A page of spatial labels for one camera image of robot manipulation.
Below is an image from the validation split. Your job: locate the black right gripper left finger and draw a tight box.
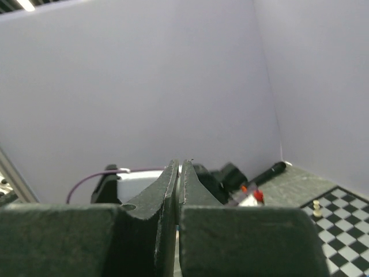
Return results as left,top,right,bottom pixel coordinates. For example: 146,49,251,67
1,160,179,276

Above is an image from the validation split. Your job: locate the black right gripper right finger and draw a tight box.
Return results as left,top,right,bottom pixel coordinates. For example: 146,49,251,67
178,160,330,276

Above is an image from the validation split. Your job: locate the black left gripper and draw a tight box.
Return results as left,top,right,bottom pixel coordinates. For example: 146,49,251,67
193,163,248,204

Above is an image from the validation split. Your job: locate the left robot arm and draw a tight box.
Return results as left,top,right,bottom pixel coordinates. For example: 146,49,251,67
91,163,247,204

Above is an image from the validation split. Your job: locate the black marker orange cap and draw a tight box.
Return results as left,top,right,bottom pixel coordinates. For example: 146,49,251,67
241,162,287,190

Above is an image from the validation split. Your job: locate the cream chess pawn left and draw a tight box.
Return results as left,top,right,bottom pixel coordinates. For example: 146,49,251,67
312,200,322,218

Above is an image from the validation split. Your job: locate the black white chessboard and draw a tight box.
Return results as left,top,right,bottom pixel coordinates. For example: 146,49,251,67
301,186,368,277

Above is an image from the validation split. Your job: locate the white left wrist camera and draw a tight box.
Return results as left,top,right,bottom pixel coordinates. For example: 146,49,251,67
227,183,265,207

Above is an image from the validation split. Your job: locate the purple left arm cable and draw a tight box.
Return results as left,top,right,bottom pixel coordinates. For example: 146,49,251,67
66,167,167,204

